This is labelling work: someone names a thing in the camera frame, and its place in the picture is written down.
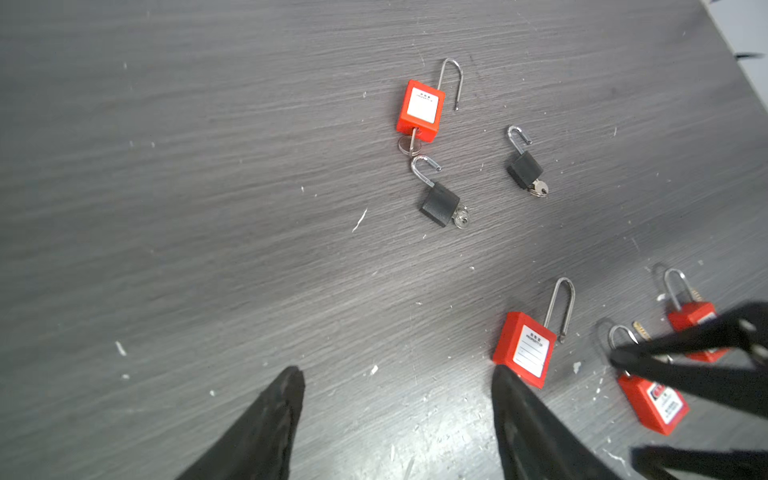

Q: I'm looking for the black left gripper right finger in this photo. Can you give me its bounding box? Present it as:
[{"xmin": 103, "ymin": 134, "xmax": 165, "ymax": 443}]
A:
[{"xmin": 491, "ymin": 365, "xmax": 618, "ymax": 479}]

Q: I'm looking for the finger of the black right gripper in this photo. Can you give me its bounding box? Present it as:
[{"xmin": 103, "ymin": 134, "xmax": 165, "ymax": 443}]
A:
[
  {"xmin": 609, "ymin": 301, "xmax": 767, "ymax": 418},
  {"xmin": 631, "ymin": 446, "xmax": 767, "ymax": 479}
]

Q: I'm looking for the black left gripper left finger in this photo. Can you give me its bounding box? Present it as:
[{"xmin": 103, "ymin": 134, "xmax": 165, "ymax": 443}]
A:
[{"xmin": 179, "ymin": 366, "xmax": 305, "ymax": 479}]

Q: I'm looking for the red padlock long shackle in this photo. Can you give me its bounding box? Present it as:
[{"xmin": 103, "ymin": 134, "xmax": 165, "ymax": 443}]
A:
[{"xmin": 663, "ymin": 268, "xmax": 717, "ymax": 332}]

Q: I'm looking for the black padlock left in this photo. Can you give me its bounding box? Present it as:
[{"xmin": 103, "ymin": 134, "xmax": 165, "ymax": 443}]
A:
[{"xmin": 410, "ymin": 155, "xmax": 470, "ymax": 229}]

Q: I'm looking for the black padlock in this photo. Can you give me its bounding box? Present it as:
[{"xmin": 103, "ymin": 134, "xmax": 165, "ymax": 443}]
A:
[
  {"xmin": 506, "ymin": 125, "xmax": 549, "ymax": 198},
  {"xmin": 410, "ymin": 155, "xmax": 470, "ymax": 229}
]

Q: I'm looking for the black padlock right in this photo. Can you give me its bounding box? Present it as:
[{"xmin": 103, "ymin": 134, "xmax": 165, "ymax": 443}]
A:
[{"xmin": 506, "ymin": 125, "xmax": 549, "ymax": 198}]

